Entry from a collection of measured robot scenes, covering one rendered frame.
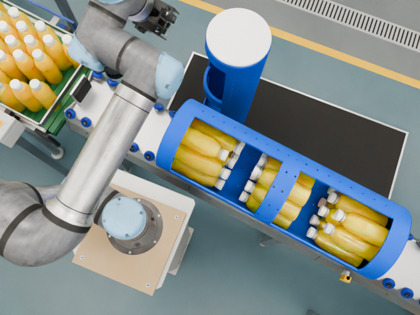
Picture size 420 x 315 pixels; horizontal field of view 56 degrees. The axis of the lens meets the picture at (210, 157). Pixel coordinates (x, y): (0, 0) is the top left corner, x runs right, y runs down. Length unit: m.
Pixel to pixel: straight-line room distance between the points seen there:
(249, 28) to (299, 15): 1.40
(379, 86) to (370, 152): 0.57
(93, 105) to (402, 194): 2.02
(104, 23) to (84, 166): 0.26
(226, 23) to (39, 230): 1.26
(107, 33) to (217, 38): 1.01
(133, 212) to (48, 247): 0.42
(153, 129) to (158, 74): 0.98
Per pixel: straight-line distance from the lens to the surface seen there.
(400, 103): 3.08
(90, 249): 1.40
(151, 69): 0.73
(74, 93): 1.68
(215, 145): 1.38
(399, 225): 1.45
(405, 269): 1.79
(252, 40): 1.75
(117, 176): 1.42
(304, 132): 2.59
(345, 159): 2.62
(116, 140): 0.73
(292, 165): 1.37
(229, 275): 2.52
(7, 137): 1.68
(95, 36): 0.78
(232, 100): 2.00
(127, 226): 1.15
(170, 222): 1.36
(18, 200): 0.83
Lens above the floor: 2.52
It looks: 75 degrees down
